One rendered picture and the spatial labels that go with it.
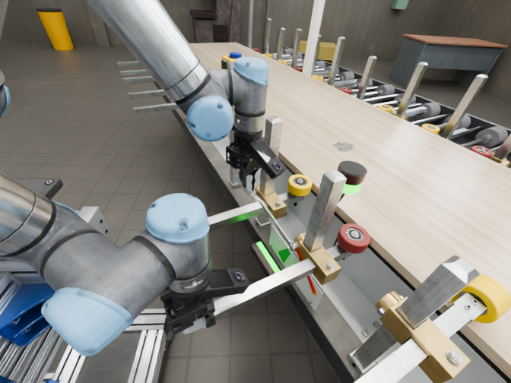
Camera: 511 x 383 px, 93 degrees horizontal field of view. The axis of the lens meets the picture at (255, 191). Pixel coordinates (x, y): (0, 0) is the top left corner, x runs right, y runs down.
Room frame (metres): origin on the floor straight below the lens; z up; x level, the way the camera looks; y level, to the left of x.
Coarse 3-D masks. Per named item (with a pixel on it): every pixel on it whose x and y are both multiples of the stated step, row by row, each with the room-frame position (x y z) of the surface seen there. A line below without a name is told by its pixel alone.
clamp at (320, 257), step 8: (296, 240) 0.44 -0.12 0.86; (304, 248) 0.40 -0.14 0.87; (320, 248) 0.40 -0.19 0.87; (304, 256) 0.40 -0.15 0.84; (312, 256) 0.38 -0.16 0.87; (320, 256) 0.38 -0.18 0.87; (328, 256) 0.38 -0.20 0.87; (320, 264) 0.36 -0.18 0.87; (336, 264) 0.36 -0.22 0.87; (320, 272) 0.34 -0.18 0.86; (328, 272) 0.34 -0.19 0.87; (336, 272) 0.34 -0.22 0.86; (320, 280) 0.33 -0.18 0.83; (328, 280) 0.34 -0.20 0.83
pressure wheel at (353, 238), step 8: (344, 224) 0.47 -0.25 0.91; (352, 224) 0.47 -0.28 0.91; (344, 232) 0.44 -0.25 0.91; (352, 232) 0.44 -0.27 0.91; (360, 232) 0.44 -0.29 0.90; (344, 240) 0.41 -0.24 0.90; (352, 240) 0.41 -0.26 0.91; (360, 240) 0.42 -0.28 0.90; (368, 240) 0.42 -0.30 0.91; (344, 248) 0.40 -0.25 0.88; (352, 248) 0.40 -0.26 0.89; (360, 248) 0.40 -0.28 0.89
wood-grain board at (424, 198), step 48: (192, 48) 2.65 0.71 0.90; (240, 48) 2.83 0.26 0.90; (288, 96) 1.50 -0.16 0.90; (336, 96) 1.57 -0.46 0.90; (288, 144) 0.90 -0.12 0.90; (384, 144) 0.97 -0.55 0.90; (432, 144) 1.00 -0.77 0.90; (384, 192) 0.63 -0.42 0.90; (432, 192) 0.65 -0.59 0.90; (480, 192) 0.67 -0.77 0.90; (384, 240) 0.43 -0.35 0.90; (432, 240) 0.44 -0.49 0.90; (480, 240) 0.45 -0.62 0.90; (480, 336) 0.20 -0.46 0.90
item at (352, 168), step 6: (342, 162) 0.46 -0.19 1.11; (348, 162) 0.46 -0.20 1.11; (354, 162) 0.46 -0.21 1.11; (342, 168) 0.43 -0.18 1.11; (348, 168) 0.44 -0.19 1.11; (354, 168) 0.44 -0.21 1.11; (360, 168) 0.44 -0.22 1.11; (354, 174) 0.42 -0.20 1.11; (360, 174) 0.42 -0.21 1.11; (342, 192) 0.41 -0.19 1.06
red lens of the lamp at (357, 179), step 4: (348, 160) 0.47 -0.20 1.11; (360, 164) 0.46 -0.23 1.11; (340, 168) 0.44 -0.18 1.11; (340, 172) 0.43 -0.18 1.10; (344, 176) 0.42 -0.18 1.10; (348, 176) 0.41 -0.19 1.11; (352, 176) 0.41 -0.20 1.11; (356, 176) 0.41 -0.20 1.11; (360, 176) 0.41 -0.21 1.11; (364, 176) 0.42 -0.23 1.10; (348, 180) 0.41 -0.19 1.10; (352, 180) 0.41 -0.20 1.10; (356, 180) 0.41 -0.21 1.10; (360, 180) 0.41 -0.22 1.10; (348, 184) 0.41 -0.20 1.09; (352, 184) 0.41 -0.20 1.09; (356, 184) 0.41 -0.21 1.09
